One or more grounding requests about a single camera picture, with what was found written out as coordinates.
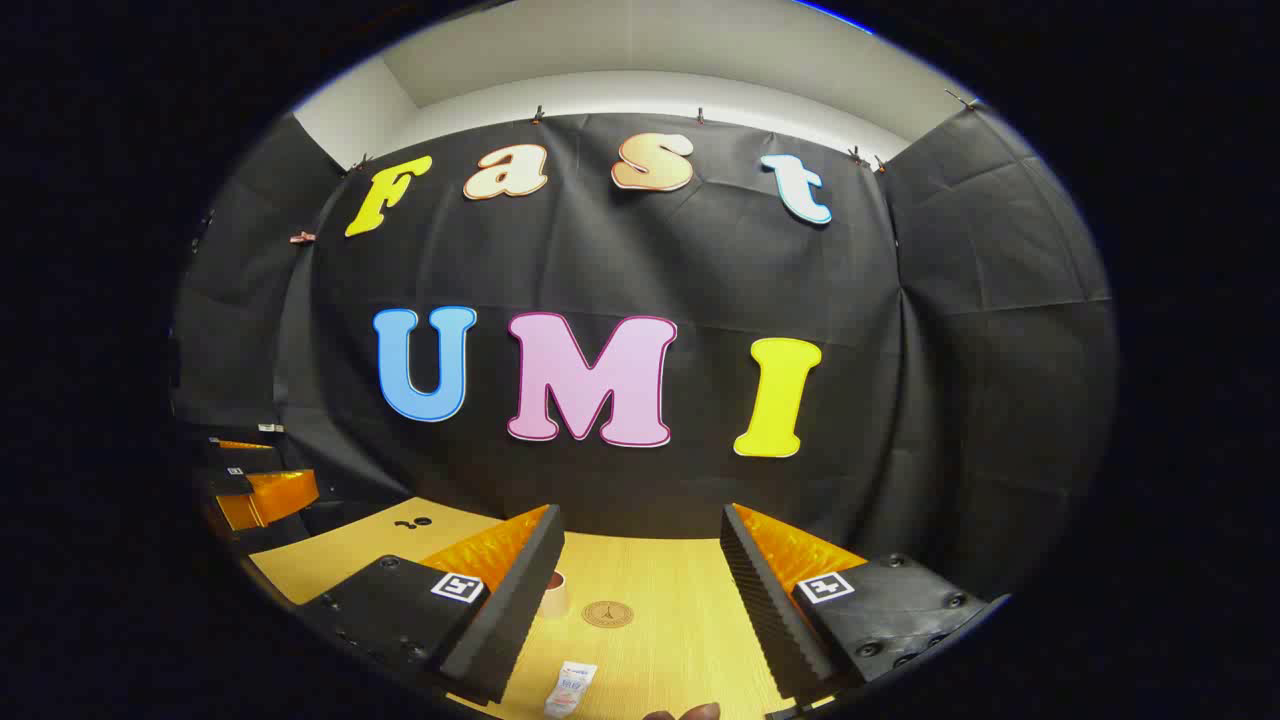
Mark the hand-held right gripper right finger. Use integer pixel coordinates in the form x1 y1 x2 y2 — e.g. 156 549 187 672
720 503 1009 704

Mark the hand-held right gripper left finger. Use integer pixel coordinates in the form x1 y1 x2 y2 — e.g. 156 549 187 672
297 505 566 706

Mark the white toothpaste tube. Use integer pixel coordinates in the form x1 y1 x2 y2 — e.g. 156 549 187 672
543 660 599 719

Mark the wooden desktop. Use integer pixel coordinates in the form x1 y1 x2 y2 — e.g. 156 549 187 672
250 497 836 720

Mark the black backdrop cloth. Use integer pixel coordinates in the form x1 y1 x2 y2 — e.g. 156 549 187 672
170 100 1119 601

